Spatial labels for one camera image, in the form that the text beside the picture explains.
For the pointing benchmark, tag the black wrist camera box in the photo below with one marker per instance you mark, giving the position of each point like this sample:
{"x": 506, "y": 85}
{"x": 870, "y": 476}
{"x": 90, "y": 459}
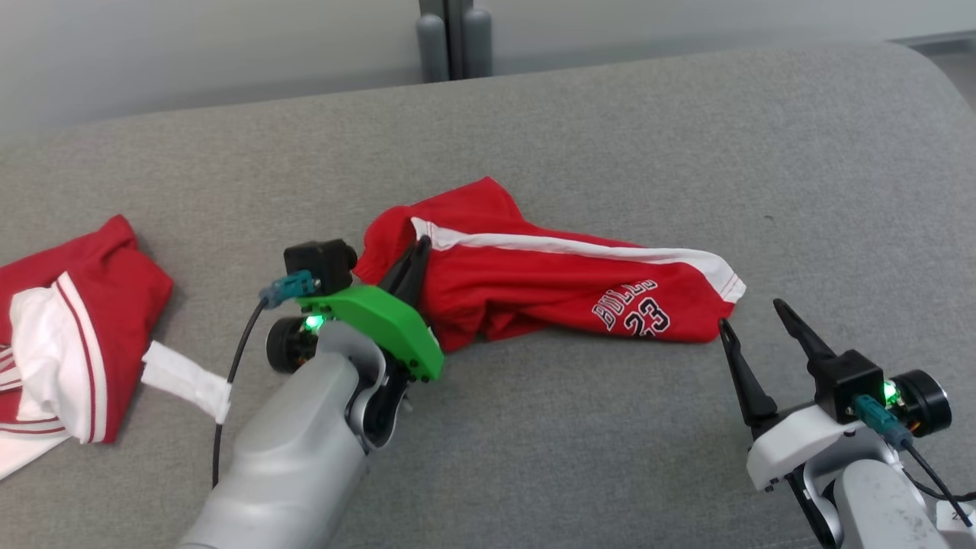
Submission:
{"x": 850, "y": 381}
{"x": 324, "y": 263}

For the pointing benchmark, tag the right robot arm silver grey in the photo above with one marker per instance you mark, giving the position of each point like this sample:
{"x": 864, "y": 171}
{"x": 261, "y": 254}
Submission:
{"x": 877, "y": 511}

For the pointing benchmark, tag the red and white jersey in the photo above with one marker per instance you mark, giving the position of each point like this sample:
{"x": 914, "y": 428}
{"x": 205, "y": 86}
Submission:
{"x": 114, "y": 282}

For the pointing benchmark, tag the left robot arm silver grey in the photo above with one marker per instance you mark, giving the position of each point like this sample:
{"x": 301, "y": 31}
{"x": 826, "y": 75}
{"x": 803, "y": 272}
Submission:
{"x": 290, "y": 465}

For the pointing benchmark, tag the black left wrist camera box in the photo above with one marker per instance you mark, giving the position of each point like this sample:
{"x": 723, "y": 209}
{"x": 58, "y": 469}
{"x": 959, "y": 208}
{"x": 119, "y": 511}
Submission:
{"x": 324, "y": 263}

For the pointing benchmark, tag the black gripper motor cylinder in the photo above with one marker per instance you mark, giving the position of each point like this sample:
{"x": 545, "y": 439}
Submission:
{"x": 926, "y": 400}
{"x": 284, "y": 345}

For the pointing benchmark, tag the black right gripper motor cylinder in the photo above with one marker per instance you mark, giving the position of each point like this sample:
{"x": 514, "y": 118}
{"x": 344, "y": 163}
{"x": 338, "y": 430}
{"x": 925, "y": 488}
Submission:
{"x": 926, "y": 400}

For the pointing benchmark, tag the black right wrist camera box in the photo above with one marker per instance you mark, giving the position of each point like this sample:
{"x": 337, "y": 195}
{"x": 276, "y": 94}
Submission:
{"x": 850, "y": 381}

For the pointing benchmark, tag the red Bulls 23 shorts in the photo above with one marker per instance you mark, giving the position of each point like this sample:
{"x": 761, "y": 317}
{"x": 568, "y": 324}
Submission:
{"x": 518, "y": 282}

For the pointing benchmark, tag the white tape flag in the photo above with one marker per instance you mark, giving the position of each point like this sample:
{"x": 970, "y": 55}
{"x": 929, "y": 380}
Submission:
{"x": 183, "y": 377}

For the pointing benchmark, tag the dark grey vertical pillar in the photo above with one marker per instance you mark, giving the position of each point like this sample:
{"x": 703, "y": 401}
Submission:
{"x": 455, "y": 38}

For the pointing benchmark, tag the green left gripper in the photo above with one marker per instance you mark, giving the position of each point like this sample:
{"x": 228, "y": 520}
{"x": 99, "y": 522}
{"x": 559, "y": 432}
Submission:
{"x": 381, "y": 320}

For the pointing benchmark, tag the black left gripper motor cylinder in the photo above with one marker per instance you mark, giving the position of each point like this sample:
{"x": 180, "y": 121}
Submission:
{"x": 284, "y": 345}

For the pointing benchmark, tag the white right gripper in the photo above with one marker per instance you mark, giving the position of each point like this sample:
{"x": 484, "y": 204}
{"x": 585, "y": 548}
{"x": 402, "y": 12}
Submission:
{"x": 801, "y": 442}

